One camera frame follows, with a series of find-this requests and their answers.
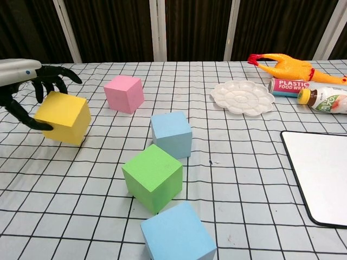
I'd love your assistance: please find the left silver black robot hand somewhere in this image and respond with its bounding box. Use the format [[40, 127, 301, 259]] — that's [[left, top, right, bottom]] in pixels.
[[0, 58, 83, 131]]

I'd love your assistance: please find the yellow foam cube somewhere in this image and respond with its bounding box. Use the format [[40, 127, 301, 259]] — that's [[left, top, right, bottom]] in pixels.
[[34, 90, 92, 146]]

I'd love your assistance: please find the green foam cube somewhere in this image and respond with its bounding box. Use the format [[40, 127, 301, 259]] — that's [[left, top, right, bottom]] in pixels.
[[121, 143, 184, 216]]

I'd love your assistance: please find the pink foam cube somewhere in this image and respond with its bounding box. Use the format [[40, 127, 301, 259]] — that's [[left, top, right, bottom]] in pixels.
[[104, 75, 145, 114]]

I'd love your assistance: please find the white black grid tablecloth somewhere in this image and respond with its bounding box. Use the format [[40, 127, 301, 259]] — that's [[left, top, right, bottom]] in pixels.
[[0, 60, 347, 260]]

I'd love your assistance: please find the dark brown curtain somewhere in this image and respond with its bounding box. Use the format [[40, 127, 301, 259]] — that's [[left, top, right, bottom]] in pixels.
[[0, 0, 347, 67]]

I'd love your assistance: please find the white flower paint palette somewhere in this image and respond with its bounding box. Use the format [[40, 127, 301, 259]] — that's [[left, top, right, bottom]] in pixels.
[[210, 80, 275, 118]]

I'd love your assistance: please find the plastic food wrap box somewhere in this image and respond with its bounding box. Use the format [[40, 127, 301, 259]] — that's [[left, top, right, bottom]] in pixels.
[[268, 77, 311, 98]]

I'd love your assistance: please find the yellow rubber chicken toy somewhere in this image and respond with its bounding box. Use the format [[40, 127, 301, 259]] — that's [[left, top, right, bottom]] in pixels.
[[247, 53, 347, 87]]

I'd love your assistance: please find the white bottle with yellow cap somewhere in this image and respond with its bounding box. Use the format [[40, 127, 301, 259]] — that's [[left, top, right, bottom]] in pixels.
[[297, 82, 347, 115]]

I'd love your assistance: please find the white board with black rim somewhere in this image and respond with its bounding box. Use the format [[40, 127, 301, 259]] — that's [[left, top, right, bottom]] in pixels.
[[280, 130, 347, 230]]

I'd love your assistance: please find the white metal frame post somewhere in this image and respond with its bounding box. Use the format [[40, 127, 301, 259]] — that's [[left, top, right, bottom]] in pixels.
[[223, 0, 241, 61], [53, 0, 82, 64], [313, 0, 347, 61], [149, 0, 168, 62]]

